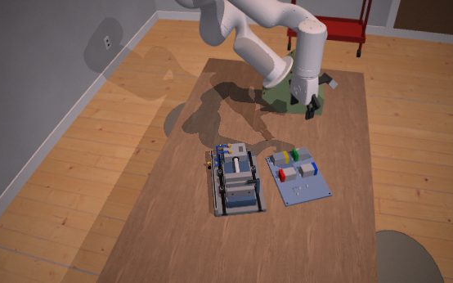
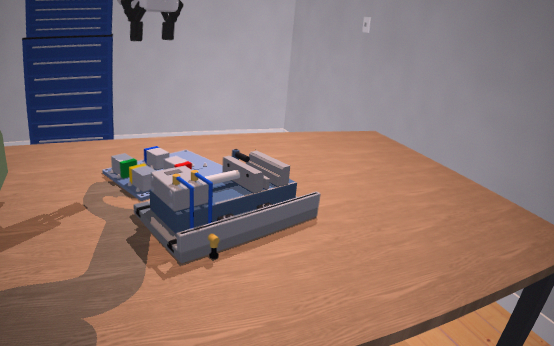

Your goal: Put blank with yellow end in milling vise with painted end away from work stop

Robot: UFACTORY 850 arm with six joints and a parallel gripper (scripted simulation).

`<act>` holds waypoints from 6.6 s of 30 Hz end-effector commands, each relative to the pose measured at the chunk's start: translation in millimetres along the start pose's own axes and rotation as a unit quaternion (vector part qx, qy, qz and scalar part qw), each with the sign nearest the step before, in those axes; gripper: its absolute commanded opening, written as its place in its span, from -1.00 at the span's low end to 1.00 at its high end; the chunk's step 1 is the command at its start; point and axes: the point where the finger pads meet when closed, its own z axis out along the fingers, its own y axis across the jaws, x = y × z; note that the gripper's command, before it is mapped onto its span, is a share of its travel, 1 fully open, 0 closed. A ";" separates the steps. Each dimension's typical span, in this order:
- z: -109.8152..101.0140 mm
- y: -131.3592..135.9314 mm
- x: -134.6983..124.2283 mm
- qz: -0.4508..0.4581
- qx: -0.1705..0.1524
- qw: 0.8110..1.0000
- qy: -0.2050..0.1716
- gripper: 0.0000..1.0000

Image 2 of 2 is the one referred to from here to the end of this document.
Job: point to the white block with blue end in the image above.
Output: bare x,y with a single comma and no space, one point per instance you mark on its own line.
154,156

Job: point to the white block with green end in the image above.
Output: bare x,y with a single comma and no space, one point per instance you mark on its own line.
121,164

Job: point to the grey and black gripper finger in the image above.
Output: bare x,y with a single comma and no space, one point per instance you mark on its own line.
168,25
134,16

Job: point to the white block with red end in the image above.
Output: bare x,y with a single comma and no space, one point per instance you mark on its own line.
175,161

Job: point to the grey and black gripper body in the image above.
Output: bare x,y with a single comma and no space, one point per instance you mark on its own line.
157,5

